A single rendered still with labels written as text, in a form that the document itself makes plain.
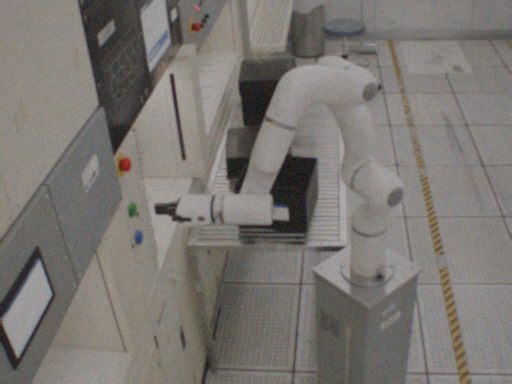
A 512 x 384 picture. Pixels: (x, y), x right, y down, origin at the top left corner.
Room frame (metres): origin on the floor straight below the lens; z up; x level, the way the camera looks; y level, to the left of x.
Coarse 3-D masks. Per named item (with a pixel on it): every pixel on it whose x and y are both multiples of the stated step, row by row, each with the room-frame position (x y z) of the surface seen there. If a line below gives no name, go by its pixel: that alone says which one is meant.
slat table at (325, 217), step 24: (240, 120) 2.85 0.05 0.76; (312, 120) 2.78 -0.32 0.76; (312, 144) 2.53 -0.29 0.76; (336, 144) 2.51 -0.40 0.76; (216, 168) 2.39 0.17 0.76; (336, 168) 2.30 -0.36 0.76; (216, 192) 2.19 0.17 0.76; (336, 192) 2.11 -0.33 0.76; (312, 216) 1.96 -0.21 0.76; (192, 240) 1.87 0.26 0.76; (216, 240) 1.85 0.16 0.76; (192, 264) 1.84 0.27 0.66; (216, 312) 2.02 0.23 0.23; (216, 360) 1.86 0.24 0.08
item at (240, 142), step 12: (228, 132) 2.53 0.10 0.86; (240, 132) 2.52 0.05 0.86; (252, 132) 2.51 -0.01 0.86; (228, 144) 2.42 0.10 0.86; (240, 144) 2.40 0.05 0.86; (252, 144) 2.39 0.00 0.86; (228, 156) 2.31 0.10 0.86; (240, 156) 2.30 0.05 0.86; (228, 168) 2.29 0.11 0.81; (240, 168) 2.29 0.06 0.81
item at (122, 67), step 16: (176, 16) 2.23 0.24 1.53; (112, 48) 1.54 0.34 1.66; (128, 48) 1.66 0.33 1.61; (112, 64) 1.52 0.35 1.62; (128, 64) 1.64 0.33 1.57; (112, 80) 1.50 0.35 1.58; (128, 80) 1.62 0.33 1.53; (112, 96) 1.48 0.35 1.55; (112, 112) 1.46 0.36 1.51; (144, 192) 1.57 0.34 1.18; (176, 288) 1.69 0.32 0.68
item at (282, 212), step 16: (288, 160) 2.14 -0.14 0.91; (304, 160) 2.12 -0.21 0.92; (240, 176) 2.02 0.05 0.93; (288, 176) 2.14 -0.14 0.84; (304, 176) 2.12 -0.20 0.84; (272, 192) 2.13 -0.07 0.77; (288, 192) 2.11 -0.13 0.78; (304, 192) 2.11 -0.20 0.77; (288, 208) 1.87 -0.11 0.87; (304, 208) 1.85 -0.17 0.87; (272, 224) 1.88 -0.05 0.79; (288, 224) 1.87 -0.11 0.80; (304, 224) 1.85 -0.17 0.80
